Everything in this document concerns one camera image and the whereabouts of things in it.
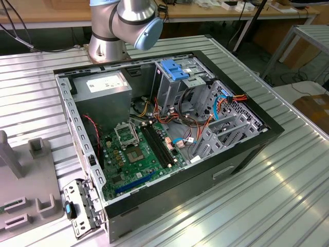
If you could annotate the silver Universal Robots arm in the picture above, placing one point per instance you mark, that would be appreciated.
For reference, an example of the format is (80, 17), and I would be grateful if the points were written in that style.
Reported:
(102, 28)

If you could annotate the grey metal disk bay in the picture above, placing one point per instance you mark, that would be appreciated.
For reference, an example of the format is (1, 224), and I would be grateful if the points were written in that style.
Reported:
(210, 144)

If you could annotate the black RAM slot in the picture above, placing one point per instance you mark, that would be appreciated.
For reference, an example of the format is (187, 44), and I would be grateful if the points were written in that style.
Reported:
(157, 146)
(160, 145)
(163, 145)
(154, 146)

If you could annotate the grey metal drive cage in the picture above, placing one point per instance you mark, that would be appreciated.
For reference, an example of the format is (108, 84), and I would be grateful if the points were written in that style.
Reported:
(167, 90)

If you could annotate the green motherboard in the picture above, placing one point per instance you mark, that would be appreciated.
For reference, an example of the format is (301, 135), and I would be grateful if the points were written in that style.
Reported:
(151, 159)

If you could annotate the CPU socket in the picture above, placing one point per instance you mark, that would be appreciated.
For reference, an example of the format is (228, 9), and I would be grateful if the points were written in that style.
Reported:
(135, 154)

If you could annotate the blue plastic drive latch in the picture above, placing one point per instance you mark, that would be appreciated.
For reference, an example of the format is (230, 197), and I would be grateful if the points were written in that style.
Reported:
(174, 70)

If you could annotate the grey power supply unit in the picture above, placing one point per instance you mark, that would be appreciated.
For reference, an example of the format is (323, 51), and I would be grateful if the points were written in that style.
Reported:
(102, 108)

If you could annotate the blue expansion slot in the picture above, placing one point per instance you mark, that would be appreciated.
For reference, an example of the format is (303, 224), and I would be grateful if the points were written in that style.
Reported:
(133, 184)

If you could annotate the black open PC case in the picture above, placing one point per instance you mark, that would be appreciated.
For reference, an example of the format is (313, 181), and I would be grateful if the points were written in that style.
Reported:
(180, 190)

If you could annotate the black case fan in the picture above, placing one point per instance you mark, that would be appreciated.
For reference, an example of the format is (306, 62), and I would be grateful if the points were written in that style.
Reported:
(90, 144)

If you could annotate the small white box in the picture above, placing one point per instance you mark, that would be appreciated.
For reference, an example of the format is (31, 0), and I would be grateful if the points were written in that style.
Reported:
(246, 8)
(230, 6)

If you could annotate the white flat panel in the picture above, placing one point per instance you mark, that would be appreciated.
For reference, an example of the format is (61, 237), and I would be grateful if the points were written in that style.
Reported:
(308, 88)

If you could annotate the grey parts rack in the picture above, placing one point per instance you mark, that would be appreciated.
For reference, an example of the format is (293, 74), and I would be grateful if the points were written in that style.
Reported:
(25, 180)

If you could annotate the brown cardboard sheet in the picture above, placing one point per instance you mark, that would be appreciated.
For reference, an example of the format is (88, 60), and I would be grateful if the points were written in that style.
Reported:
(300, 55)

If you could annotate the brown cardboard box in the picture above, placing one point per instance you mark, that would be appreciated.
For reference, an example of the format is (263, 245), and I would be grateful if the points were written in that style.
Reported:
(317, 110)

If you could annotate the wooden desk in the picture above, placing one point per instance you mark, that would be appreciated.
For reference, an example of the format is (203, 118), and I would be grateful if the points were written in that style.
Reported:
(51, 15)

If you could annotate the flat brown cardboard piece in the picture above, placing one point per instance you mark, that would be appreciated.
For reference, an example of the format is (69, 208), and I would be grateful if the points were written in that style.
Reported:
(285, 5)

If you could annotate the green RAM stick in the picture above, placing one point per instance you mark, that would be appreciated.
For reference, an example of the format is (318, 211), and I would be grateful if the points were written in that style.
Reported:
(2, 209)

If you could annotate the small black case switch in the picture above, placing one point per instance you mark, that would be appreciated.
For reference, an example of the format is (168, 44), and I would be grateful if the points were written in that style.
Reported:
(91, 160)

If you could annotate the grey metal slot bracket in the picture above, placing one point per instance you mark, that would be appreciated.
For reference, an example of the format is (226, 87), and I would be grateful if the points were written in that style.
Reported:
(87, 205)

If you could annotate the blue black bracket clip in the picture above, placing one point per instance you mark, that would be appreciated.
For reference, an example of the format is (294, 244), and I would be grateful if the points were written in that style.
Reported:
(69, 209)

